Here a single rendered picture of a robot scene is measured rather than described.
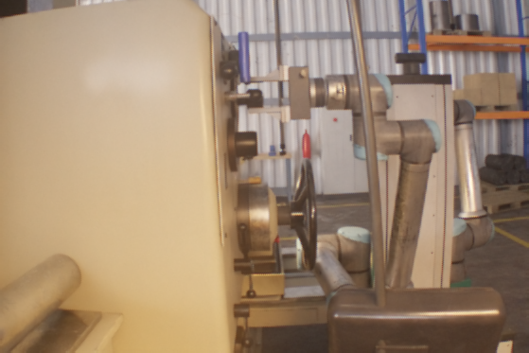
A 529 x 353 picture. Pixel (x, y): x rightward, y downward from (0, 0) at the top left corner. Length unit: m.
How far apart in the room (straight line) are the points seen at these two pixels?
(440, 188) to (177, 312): 1.24
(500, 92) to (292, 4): 4.46
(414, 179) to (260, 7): 8.09
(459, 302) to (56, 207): 0.86
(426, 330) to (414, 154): 0.49
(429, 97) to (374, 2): 7.61
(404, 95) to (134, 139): 1.18
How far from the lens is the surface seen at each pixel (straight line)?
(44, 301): 0.89
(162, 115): 0.91
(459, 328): 0.85
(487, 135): 10.04
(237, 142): 1.15
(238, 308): 1.15
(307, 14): 9.09
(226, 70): 0.90
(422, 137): 1.13
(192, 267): 0.96
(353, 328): 0.84
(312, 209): 1.28
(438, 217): 1.90
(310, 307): 2.21
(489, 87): 8.62
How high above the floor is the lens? 1.64
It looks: 4 degrees down
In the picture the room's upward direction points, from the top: 3 degrees counter-clockwise
